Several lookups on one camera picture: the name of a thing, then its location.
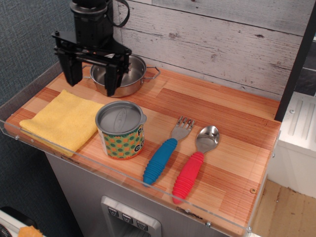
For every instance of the stainless steel pot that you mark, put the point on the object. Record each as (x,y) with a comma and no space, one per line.
(131,82)

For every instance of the blue handled fork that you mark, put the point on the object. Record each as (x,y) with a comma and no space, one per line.
(157,163)

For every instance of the toy can with grey lid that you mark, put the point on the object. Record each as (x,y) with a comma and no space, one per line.
(120,126)

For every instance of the orange object at corner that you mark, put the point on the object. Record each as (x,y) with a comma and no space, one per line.
(29,231)

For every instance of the yellow folded cloth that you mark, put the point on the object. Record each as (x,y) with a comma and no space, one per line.
(65,124)

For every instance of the red handled spoon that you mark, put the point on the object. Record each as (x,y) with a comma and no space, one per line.
(207,140)

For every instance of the clear acrylic guard rail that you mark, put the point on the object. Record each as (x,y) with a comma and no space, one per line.
(230,181)

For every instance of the silver dispenser button panel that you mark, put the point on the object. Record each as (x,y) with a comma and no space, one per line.
(124,221)

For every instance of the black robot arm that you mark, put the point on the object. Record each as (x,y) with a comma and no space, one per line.
(93,42)

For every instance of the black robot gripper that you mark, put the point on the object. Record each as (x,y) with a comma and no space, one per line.
(92,41)

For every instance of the grey toy fridge cabinet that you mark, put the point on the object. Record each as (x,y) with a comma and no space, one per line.
(84,189)

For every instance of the black vertical post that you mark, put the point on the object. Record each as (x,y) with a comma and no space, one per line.
(298,65)

